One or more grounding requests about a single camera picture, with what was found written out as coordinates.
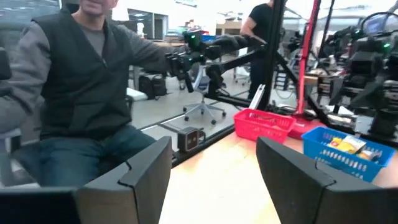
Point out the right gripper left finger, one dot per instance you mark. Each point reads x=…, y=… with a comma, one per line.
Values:
x=146, y=180

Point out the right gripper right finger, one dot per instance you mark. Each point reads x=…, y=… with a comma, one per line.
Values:
x=289, y=186

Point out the yellow packet with white label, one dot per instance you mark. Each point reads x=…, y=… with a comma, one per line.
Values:
x=353, y=144

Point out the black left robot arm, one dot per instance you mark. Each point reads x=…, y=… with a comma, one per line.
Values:
x=367, y=68

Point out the red desk lamp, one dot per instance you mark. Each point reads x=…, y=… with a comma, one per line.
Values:
x=306, y=127

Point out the white office chair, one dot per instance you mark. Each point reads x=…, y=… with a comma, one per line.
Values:
x=203, y=105

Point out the blue plastic basket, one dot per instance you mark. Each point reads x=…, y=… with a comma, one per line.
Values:
x=342, y=165

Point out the red plastic basket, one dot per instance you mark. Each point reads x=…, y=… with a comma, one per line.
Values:
x=264, y=127

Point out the black backpack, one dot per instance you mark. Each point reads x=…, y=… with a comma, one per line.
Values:
x=152, y=87

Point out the silver aluminium extrusion bar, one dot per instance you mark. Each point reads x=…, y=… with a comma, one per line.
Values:
x=257, y=96

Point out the person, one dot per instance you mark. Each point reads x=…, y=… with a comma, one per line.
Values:
x=77, y=77
x=258, y=18

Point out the black cube camera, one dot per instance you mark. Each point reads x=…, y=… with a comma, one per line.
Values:
x=189, y=140

